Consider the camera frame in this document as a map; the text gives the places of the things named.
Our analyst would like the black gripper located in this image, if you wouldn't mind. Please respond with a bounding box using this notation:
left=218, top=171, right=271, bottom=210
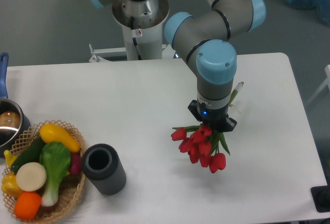
left=188, top=100, right=237, bottom=133

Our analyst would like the red tulip bouquet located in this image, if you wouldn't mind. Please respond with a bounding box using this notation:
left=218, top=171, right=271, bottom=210
left=171, top=123, right=230, bottom=173

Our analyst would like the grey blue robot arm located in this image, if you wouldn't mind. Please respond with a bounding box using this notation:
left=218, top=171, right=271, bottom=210
left=91, top=0, right=266, bottom=133

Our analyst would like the dark grey ribbed vase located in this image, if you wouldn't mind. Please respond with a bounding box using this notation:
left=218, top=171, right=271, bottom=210
left=81, top=143, right=126, bottom=195

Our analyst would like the black device at edge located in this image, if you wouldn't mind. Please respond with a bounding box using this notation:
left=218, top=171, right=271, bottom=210
left=310, top=186, right=329, bottom=213

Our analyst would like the red radish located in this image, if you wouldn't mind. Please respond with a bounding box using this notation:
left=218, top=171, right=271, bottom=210
left=69, top=153, right=81, bottom=175

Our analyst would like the green bok choy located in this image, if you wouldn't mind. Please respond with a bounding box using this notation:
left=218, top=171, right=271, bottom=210
left=39, top=141, right=71, bottom=207

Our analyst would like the yellow squash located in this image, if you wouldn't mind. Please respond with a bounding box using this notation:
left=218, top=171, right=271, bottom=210
left=39, top=123, right=80, bottom=153

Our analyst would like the woven wicker basket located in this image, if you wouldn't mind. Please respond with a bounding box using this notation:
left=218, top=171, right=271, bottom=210
left=1, top=120, right=86, bottom=223

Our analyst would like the dark green cucumber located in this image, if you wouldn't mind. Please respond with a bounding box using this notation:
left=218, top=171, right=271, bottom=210
left=11, top=136, right=46, bottom=173

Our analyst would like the cream round bun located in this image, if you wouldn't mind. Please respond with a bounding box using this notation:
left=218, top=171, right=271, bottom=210
left=16, top=162, right=47, bottom=191

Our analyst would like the orange fruit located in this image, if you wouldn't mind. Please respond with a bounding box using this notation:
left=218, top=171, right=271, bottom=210
left=14, top=192, right=41, bottom=221

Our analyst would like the yellow banana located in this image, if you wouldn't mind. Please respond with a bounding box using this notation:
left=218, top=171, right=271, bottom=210
left=4, top=150, right=17, bottom=168

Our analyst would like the yellow bell pepper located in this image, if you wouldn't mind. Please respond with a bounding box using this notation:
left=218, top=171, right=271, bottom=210
left=2, top=173, right=24, bottom=198

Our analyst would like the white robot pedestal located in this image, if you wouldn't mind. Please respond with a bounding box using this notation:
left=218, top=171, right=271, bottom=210
left=90, top=0, right=169, bottom=62

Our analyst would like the white furniture frame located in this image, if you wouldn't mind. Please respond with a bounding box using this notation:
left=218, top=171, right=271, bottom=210
left=305, top=65, right=329, bottom=107

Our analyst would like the blue handled saucepan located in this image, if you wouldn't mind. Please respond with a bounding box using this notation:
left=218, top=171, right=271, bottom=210
left=1, top=52, right=30, bottom=158

